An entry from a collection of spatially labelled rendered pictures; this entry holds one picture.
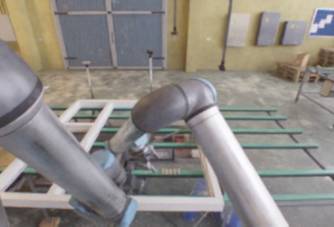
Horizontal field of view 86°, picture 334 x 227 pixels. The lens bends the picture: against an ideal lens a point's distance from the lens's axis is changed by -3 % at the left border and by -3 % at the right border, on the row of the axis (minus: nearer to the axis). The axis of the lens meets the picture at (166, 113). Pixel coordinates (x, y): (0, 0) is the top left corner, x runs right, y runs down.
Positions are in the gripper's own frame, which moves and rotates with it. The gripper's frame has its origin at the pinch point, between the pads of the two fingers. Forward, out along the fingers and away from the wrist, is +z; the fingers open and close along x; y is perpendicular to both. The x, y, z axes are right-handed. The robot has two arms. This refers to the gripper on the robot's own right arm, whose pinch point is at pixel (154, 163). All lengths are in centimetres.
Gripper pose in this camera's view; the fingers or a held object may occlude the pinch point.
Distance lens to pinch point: 135.6
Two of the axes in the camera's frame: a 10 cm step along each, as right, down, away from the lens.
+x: 0.8, -5.3, 8.4
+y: 8.3, -4.3, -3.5
